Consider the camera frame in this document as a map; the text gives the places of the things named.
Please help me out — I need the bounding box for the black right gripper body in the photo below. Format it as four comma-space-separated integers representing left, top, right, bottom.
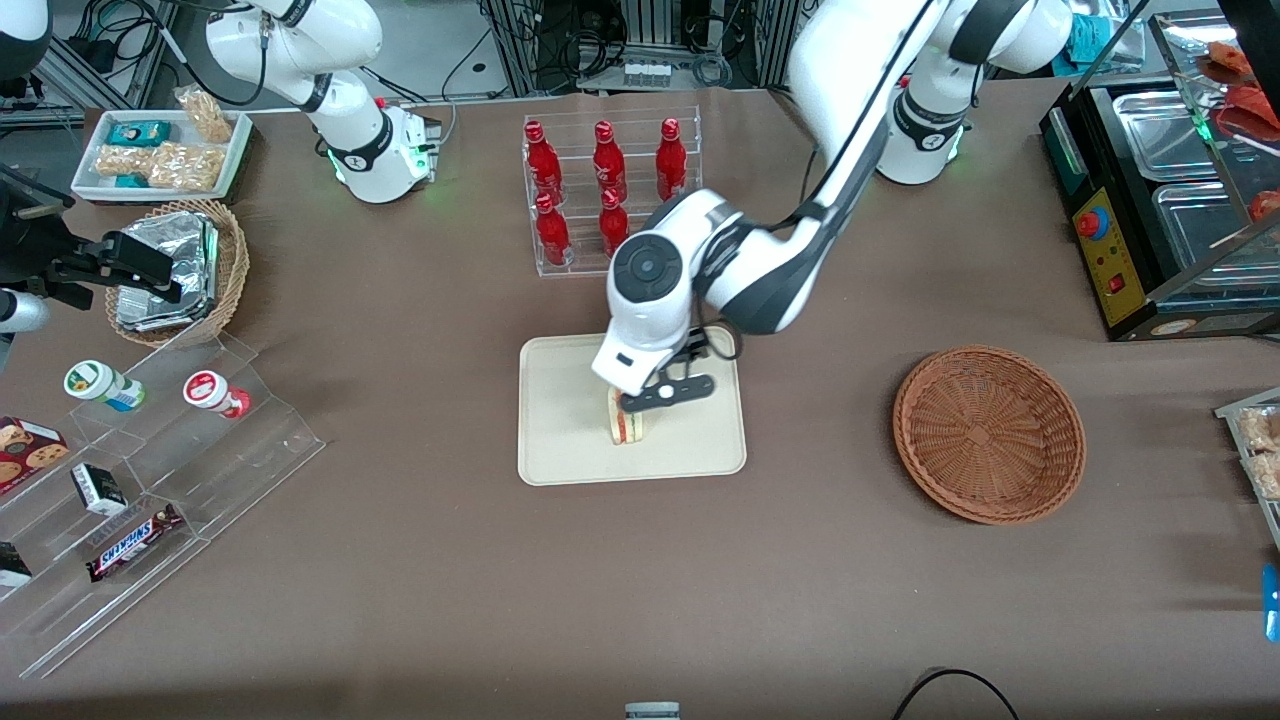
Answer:
0, 165, 76, 289

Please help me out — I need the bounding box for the triangle sandwich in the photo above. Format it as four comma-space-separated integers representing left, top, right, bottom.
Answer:
607, 388, 647, 447

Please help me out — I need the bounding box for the white rectangular snack tray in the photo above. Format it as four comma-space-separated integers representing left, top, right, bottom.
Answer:
70, 108, 253, 204

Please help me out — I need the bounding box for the tan wicker basket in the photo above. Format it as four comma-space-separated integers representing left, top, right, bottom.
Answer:
105, 198, 251, 349

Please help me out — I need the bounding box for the beige rectangular tray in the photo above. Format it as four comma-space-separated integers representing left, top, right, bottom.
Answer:
517, 326, 748, 488

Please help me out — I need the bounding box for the round brown wicker basket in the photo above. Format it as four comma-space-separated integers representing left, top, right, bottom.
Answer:
893, 345, 1088, 526

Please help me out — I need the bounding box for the clear tray with bread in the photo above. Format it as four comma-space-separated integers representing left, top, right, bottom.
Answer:
1215, 388, 1280, 551

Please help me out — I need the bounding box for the silver foil wrapped pack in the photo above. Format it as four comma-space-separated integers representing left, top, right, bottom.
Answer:
115, 210, 220, 333

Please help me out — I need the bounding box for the green lid yogurt cup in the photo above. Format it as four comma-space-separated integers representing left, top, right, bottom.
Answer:
64, 360, 146, 413

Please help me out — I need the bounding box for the clear bag of puffed snacks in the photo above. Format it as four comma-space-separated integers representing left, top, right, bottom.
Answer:
148, 142, 227, 193
175, 86, 233, 144
95, 145, 156, 179

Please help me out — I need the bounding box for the clear acrylic bottle rack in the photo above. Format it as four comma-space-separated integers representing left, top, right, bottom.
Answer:
522, 105, 706, 279

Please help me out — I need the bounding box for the large teal snack box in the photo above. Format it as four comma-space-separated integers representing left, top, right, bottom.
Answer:
107, 120, 173, 148

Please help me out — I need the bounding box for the red lid yogurt cup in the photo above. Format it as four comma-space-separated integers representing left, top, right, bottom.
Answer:
183, 370, 251, 419

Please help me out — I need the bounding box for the red cola bottle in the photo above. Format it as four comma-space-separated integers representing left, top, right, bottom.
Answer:
598, 190, 632, 257
655, 118, 689, 201
593, 120, 628, 204
525, 120, 563, 206
535, 193, 573, 267

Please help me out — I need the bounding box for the red cookie box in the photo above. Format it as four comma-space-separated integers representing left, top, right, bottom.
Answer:
0, 416, 69, 496

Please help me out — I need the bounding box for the small black white box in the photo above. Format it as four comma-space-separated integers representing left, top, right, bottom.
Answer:
70, 463, 128, 517

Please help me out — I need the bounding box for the clear acrylic step display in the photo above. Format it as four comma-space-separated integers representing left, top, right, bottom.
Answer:
0, 333, 327, 681

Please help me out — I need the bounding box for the Snickers chocolate bar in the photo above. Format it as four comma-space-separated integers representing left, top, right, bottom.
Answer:
86, 503, 184, 583

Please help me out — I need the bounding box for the black food warmer cabinet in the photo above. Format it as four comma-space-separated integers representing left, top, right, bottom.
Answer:
1040, 10, 1280, 343

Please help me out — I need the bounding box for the teal cloth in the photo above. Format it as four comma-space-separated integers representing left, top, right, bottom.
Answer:
1065, 15, 1107, 63

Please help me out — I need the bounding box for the dark grey left wrist camera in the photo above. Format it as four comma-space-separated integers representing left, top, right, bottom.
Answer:
618, 375, 717, 414

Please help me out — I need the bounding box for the aluminium frame rack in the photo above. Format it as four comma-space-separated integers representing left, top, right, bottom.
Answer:
480, 0, 801, 96

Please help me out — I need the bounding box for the black floor cable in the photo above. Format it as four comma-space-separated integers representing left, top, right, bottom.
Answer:
893, 668, 1021, 720

